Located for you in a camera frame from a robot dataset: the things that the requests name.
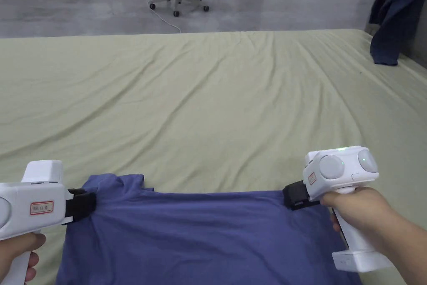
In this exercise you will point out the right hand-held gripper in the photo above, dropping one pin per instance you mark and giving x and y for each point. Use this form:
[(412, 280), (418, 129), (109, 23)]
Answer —
[(333, 168)]

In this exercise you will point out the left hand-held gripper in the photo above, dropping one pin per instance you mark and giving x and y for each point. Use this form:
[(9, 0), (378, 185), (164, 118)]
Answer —
[(23, 198)]

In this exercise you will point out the blue shirt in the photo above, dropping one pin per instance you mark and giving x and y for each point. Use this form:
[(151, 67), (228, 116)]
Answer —
[(200, 238)]

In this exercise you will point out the person's right forearm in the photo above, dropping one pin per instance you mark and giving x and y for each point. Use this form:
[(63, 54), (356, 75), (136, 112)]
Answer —
[(410, 251)]

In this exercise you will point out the person's left hand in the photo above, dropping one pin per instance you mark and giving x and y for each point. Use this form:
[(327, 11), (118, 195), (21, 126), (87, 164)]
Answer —
[(20, 248)]

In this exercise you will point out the person's right hand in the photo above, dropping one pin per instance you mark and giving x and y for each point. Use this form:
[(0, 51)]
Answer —
[(367, 215)]

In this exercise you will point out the bed with pale green sheet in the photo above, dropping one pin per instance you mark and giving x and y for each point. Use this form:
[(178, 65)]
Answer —
[(200, 98)]

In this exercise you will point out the dark blue hanging garment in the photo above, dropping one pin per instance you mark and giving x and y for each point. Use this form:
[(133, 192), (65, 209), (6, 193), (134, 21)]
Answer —
[(390, 14)]

